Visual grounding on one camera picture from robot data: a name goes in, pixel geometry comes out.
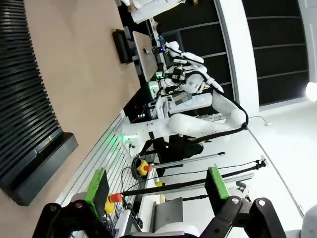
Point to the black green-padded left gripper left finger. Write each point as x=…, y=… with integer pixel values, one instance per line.
x=96, y=196

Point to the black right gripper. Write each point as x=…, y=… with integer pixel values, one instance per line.
x=176, y=73

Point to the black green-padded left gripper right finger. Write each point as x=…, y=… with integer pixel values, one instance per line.
x=219, y=196

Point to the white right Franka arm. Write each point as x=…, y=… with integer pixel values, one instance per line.
x=188, y=125

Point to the black slotted PCB rack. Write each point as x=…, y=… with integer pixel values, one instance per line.
x=19, y=86

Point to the yellow emergency stop button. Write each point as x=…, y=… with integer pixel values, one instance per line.
x=111, y=202
x=142, y=168

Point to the light wooden background table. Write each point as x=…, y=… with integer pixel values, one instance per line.
x=146, y=54

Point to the thick black tripod pole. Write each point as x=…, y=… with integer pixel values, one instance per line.
x=168, y=188

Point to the person in black clothing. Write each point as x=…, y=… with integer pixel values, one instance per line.
x=180, y=148

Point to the black rectangular box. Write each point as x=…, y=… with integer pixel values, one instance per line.
x=121, y=45

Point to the round white lamp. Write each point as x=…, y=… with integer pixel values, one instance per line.
x=312, y=91

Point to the thin black camera pole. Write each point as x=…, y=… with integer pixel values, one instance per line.
x=237, y=165

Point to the grey slotted table frame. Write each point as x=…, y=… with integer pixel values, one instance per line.
x=99, y=158

